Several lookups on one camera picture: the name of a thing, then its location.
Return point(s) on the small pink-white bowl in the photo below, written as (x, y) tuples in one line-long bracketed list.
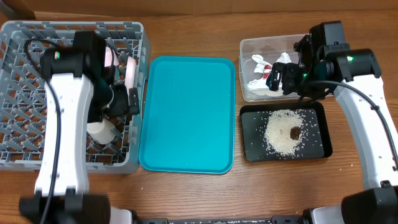
[(111, 57)]

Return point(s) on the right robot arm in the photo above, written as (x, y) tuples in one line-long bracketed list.
[(358, 88)]

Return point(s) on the white tissue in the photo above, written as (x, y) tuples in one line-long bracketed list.
[(260, 84)]

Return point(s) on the black rectangular tray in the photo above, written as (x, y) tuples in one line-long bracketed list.
[(318, 107)]

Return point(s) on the white cup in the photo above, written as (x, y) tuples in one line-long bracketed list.
[(101, 132)]

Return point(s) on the pile of white rice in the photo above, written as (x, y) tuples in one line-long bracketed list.
[(266, 135)]

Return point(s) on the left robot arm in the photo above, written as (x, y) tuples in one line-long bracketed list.
[(82, 98)]

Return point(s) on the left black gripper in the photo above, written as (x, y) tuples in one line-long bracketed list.
[(122, 107)]

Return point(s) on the large white plate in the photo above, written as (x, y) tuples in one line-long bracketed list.
[(130, 74)]

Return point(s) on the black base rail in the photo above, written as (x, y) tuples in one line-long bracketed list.
[(296, 219)]

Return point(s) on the brown food scrap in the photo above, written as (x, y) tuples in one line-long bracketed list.
[(295, 133)]

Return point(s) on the grey plastic dish rack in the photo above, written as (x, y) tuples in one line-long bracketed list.
[(23, 101)]

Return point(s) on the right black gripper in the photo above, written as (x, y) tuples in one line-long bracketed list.
[(286, 78)]

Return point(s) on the clear plastic waste bin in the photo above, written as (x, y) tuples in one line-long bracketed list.
[(270, 48)]

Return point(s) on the red snack wrapper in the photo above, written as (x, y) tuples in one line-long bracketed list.
[(267, 71)]

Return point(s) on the teal serving tray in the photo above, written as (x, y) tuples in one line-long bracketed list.
[(189, 115)]

